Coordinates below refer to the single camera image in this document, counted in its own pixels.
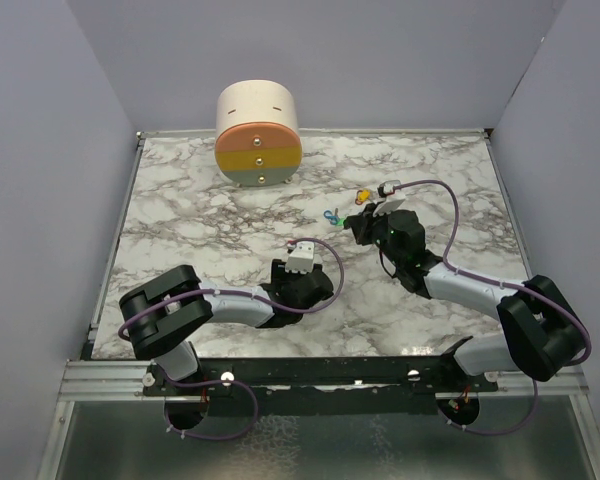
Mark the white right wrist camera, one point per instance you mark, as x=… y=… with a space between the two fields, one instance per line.
x=387 y=202

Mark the light blue S carabiner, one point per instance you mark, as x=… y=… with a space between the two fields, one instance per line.
x=331 y=217

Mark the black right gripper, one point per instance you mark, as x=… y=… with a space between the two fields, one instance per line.
x=362 y=223

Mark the round three-drawer mini cabinet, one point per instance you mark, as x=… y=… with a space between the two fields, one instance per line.
x=257 y=136

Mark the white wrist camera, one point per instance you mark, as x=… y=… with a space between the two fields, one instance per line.
x=301 y=256
x=387 y=202

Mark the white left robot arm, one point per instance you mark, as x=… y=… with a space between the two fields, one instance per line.
x=160 y=315

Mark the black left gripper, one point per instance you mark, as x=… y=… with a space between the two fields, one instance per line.
x=279 y=275

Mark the yellow key tag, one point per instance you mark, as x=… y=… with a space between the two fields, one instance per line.
x=363 y=196

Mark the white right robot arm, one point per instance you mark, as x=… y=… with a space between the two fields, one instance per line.
x=540 y=332

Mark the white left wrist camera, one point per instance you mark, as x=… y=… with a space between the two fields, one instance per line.
x=301 y=256

